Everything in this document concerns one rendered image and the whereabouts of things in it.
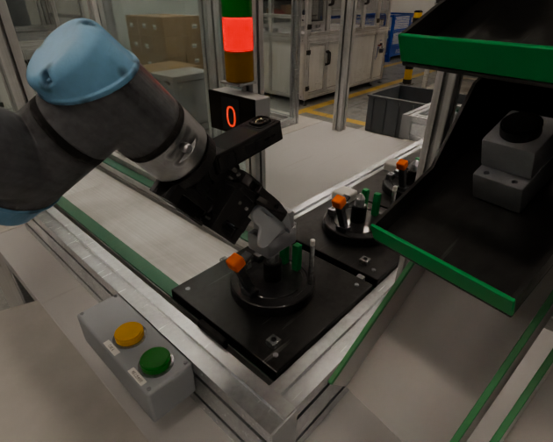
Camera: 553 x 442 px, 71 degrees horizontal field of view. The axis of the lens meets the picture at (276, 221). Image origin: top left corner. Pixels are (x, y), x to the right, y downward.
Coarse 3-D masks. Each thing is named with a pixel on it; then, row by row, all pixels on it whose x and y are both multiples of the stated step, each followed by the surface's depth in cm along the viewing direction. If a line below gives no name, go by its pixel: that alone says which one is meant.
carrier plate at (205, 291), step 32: (192, 288) 64; (224, 288) 64; (320, 288) 64; (352, 288) 64; (224, 320) 58; (256, 320) 58; (288, 320) 58; (320, 320) 58; (256, 352) 53; (288, 352) 53
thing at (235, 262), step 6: (246, 252) 57; (228, 258) 55; (234, 258) 54; (240, 258) 54; (246, 258) 56; (228, 264) 54; (234, 264) 54; (240, 264) 54; (234, 270) 54; (240, 270) 55; (246, 270) 56; (240, 276) 56; (246, 276) 57; (246, 282) 57; (252, 282) 59; (246, 288) 59; (252, 288) 59
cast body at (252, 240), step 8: (288, 208) 58; (296, 224) 62; (248, 232) 58; (256, 232) 58; (280, 232) 57; (288, 232) 58; (248, 240) 58; (272, 240) 56; (280, 240) 57; (288, 240) 59; (256, 248) 58; (264, 248) 56; (272, 248) 57; (280, 248) 58; (264, 256) 57
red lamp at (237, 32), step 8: (224, 24) 62; (232, 24) 62; (240, 24) 62; (248, 24) 62; (224, 32) 63; (232, 32) 62; (240, 32) 62; (248, 32) 63; (224, 40) 64; (232, 40) 63; (240, 40) 63; (248, 40) 64; (224, 48) 65; (232, 48) 63; (240, 48) 63; (248, 48) 64
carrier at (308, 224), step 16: (336, 192) 91; (352, 192) 90; (368, 192) 80; (320, 208) 88; (352, 208) 78; (368, 208) 84; (304, 224) 82; (320, 224) 82; (336, 224) 78; (352, 224) 78; (368, 224) 78; (304, 240) 76; (320, 240) 76; (336, 240) 76; (352, 240) 74; (368, 240) 74; (320, 256) 74; (336, 256) 72; (352, 256) 72; (368, 256) 72; (384, 256) 72; (352, 272) 69; (368, 272) 68; (384, 272) 68
